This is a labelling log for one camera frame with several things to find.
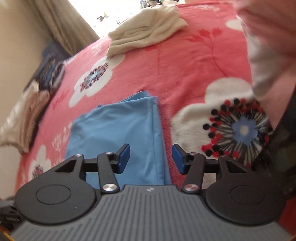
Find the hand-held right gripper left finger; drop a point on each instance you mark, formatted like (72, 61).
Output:
(123, 160)

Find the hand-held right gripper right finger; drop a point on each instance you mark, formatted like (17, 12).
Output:
(179, 160)

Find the blue T-shirt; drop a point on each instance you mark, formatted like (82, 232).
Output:
(111, 125)

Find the stack of folded clothes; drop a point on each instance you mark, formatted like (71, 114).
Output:
(30, 109)

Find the red floral blanket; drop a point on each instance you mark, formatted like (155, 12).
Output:
(185, 67)

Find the dark patterned cloth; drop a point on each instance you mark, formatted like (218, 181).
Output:
(284, 162)

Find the blue plastic-wrapped pack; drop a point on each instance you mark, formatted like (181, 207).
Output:
(54, 52)

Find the cream sweater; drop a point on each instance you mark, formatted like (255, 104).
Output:
(143, 30)

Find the pink quilt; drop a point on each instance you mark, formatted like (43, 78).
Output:
(270, 46)

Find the beige curtain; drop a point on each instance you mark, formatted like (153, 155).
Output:
(64, 23)

